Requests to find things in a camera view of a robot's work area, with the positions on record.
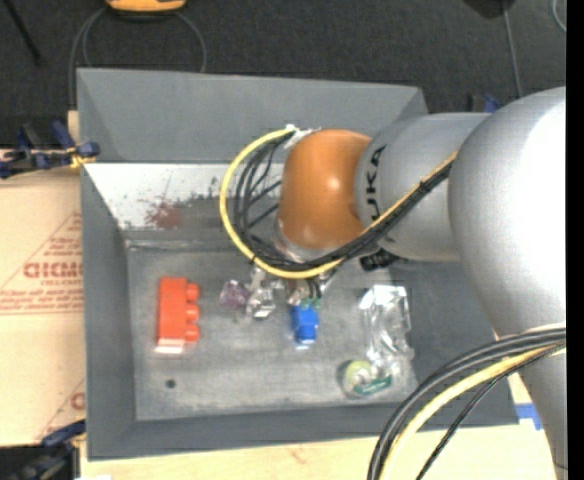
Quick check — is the grey metal bin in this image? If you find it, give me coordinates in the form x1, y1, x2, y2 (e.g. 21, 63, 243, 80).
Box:
75, 67, 519, 460

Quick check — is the clear plastic bottle green label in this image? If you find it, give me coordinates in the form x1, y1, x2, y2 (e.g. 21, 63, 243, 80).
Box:
340, 282, 417, 400

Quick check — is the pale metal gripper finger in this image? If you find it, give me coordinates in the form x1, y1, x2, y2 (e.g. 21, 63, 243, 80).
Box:
245, 292, 279, 321
249, 266, 274, 295

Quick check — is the black cylinder on white bracket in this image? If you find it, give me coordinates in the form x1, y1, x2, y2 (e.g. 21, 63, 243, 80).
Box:
357, 246, 401, 273

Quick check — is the red toy building brick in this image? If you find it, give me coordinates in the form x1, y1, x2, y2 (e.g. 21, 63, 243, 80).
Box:
153, 275, 203, 356

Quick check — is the brown cardboard board red print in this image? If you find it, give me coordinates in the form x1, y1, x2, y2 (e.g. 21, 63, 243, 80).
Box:
0, 147, 88, 450

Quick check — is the purple clear small toy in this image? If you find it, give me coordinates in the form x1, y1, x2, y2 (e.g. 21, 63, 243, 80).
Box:
219, 279, 251, 315

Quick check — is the blue plastic block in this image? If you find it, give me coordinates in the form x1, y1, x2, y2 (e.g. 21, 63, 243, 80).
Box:
289, 303, 321, 347

